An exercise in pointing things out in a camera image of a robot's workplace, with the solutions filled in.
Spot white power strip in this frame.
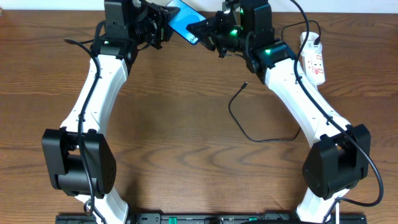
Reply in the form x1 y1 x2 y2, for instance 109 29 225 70
301 32 325 86

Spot white USB charger plug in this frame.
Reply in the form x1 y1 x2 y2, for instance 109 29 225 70
300 40 323 57

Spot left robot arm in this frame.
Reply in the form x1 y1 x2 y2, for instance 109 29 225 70
42 1 180 223

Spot blue Samsung Galaxy smartphone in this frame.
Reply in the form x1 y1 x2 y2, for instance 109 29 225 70
167 0 206 45

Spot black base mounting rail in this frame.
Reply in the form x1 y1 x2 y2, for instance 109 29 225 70
55 212 368 224

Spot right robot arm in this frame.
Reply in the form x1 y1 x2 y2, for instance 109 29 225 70
187 1 373 223

